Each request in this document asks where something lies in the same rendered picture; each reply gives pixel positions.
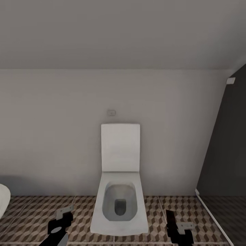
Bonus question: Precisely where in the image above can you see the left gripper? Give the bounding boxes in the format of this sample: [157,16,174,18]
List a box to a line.
[48,212,73,235]

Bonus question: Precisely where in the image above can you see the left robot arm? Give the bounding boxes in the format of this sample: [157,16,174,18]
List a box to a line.
[39,205,75,246]

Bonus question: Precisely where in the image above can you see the mousetrap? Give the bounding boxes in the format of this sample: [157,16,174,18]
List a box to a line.
[166,210,177,230]

